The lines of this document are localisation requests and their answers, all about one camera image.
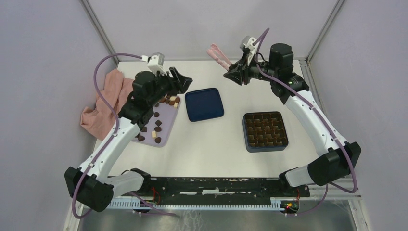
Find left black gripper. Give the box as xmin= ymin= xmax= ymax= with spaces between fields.
xmin=148 ymin=66 xmax=192 ymax=106

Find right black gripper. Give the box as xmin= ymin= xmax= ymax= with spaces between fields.
xmin=223 ymin=51 xmax=277 ymax=86

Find pink handled tongs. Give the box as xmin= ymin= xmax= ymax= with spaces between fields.
xmin=206 ymin=43 xmax=232 ymax=71

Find lilac tray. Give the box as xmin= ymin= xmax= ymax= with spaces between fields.
xmin=132 ymin=96 xmax=181 ymax=147

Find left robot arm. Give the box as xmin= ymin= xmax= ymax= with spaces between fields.
xmin=64 ymin=67 xmax=193 ymax=212

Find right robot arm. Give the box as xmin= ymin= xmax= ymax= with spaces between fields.
xmin=224 ymin=43 xmax=361 ymax=196

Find blue chocolate box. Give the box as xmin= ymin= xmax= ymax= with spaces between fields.
xmin=242 ymin=111 xmax=289 ymax=153

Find dark blue box lid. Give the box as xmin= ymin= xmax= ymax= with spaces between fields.
xmin=185 ymin=88 xmax=224 ymax=122

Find pink cloth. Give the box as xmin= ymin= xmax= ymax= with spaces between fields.
xmin=80 ymin=69 xmax=133 ymax=141

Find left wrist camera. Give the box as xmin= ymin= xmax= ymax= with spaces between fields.
xmin=147 ymin=52 xmax=166 ymax=76

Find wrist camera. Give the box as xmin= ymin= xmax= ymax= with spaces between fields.
xmin=147 ymin=52 xmax=166 ymax=76
xmin=240 ymin=36 xmax=259 ymax=64

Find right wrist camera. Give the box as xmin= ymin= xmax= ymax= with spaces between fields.
xmin=240 ymin=36 xmax=259 ymax=64

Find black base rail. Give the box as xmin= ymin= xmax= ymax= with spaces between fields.
xmin=134 ymin=177 xmax=310 ymax=206

